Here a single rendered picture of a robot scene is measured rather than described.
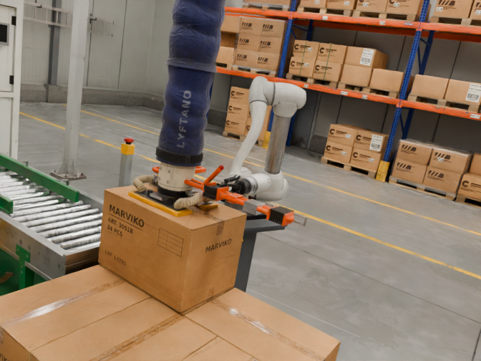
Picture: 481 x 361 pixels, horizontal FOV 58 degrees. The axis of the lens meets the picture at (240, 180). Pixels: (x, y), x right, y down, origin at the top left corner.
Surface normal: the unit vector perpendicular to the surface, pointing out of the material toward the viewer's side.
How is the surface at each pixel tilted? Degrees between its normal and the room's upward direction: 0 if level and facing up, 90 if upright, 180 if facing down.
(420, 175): 90
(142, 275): 90
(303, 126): 90
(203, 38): 76
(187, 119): 70
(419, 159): 90
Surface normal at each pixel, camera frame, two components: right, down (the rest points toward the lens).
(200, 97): 0.67, 0.05
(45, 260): -0.57, 0.11
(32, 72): 0.81, 0.28
